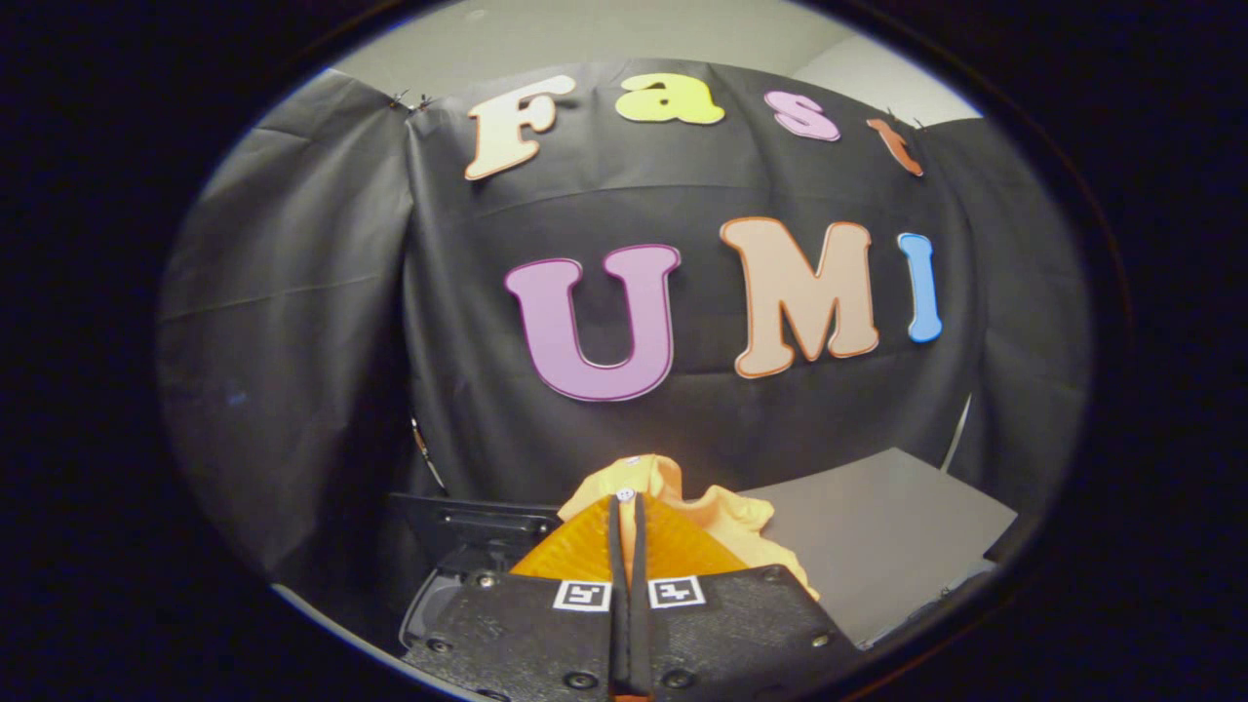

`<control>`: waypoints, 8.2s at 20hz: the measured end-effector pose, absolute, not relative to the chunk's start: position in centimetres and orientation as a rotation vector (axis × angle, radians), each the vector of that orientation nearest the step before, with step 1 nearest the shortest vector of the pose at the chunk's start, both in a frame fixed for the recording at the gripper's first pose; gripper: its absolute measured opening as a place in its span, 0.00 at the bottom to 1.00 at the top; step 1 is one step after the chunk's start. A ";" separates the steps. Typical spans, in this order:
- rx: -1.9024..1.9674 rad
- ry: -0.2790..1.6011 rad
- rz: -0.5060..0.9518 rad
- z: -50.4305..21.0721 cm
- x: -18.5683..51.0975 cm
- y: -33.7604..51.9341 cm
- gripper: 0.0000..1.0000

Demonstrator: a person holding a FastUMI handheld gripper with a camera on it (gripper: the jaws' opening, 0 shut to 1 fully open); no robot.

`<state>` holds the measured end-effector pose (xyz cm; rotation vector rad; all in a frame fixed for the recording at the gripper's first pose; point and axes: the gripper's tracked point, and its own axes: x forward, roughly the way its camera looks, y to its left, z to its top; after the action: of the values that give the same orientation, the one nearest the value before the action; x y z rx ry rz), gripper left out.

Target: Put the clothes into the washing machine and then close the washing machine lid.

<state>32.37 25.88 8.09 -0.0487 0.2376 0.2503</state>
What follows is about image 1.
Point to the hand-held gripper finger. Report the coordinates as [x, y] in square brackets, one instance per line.
[639, 634]
[620, 634]

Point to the orange garment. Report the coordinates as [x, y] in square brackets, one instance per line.
[726, 522]

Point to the black backdrop cloth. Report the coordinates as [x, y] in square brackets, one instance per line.
[487, 341]

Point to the white cabinet with dark top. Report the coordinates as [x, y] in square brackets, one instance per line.
[877, 536]

